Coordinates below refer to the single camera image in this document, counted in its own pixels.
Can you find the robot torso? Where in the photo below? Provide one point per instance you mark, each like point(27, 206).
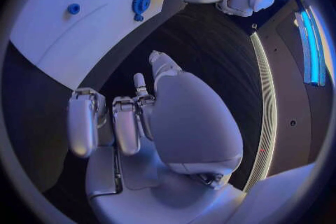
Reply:
point(288, 102)

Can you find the small blue gear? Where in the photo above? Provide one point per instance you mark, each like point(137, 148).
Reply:
point(138, 17)

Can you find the glowing light bar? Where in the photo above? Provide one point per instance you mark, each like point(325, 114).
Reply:
point(311, 49)

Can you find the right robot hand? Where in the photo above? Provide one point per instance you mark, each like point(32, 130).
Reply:
point(194, 123)

